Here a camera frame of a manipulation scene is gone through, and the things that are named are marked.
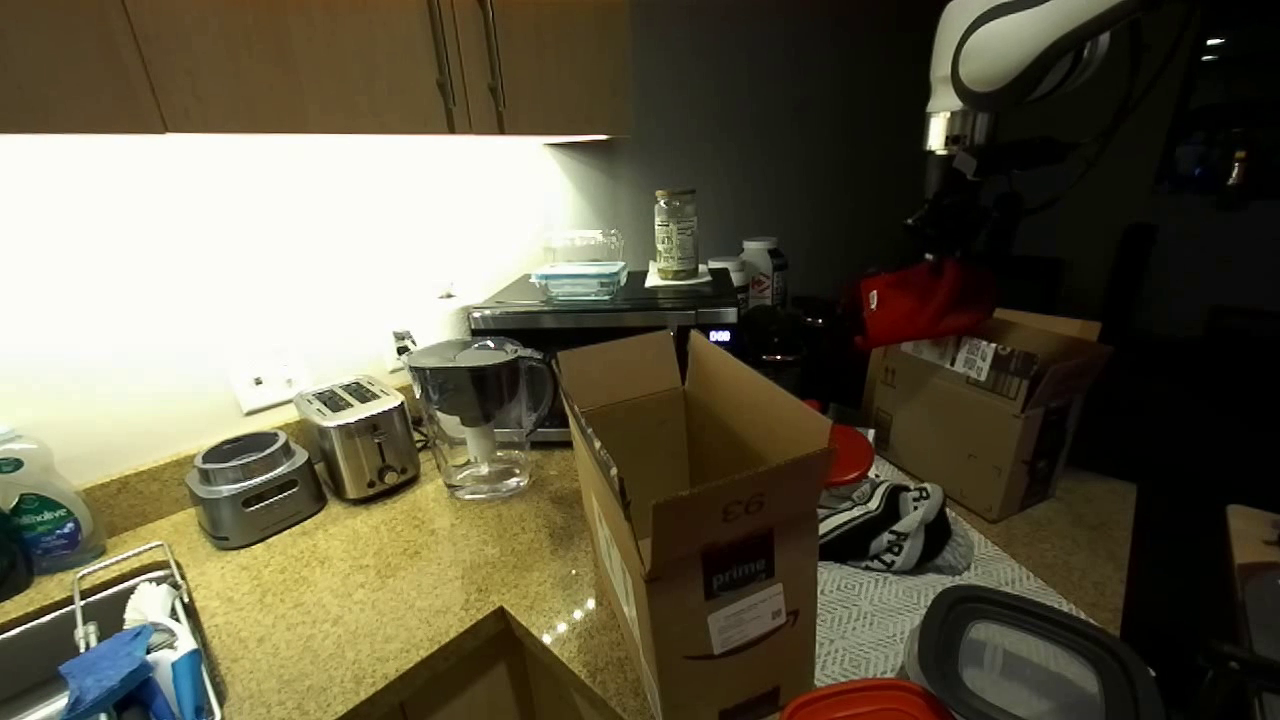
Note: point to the wooden upper cabinet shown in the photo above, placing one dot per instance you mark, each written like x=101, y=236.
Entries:
x=304, y=63

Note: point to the small white bottle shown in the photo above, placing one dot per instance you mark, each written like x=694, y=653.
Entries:
x=762, y=275

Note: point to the tall open cardboard box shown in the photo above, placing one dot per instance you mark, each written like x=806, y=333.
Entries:
x=706, y=523

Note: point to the tall glass jar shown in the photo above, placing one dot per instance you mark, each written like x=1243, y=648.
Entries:
x=676, y=234

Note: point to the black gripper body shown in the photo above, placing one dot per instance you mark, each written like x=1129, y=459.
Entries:
x=967, y=204

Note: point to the red bowl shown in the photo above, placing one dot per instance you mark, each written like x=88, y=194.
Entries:
x=850, y=459

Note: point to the water filter pitcher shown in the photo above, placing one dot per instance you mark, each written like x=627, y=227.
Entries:
x=474, y=413

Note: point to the white patterned cloth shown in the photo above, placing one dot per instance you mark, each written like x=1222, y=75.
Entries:
x=881, y=612

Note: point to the clear plastic bottle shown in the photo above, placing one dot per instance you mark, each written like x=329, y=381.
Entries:
x=979, y=363

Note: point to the white wall outlet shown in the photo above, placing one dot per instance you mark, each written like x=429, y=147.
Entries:
x=265, y=385

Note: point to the grey round appliance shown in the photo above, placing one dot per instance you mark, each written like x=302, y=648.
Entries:
x=255, y=487

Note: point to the white detergent bottle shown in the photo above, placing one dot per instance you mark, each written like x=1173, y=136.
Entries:
x=42, y=502

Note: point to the red plastic object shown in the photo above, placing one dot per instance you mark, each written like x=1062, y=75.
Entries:
x=921, y=305

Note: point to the black microwave oven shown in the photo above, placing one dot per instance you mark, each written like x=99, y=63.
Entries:
x=600, y=323

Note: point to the cardboard box holding packages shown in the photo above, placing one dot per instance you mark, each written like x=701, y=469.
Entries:
x=973, y=441

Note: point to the red lidded container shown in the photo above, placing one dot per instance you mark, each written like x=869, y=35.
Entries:
x=866, y=702

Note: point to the clear container blue lid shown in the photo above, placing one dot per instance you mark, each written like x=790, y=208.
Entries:
x=581, y=275

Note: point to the black coffee maker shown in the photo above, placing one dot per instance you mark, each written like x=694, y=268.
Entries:
x=802, y=352

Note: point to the white tray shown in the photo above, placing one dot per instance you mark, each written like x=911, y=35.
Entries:
x=676, y=282

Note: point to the silver toaster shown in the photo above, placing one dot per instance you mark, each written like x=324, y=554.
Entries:
x=360, y=441

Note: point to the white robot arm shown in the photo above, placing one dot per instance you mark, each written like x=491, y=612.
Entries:
x=1015, y=43

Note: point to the black white striped beanie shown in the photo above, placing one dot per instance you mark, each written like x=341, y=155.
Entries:
x=893, y=527

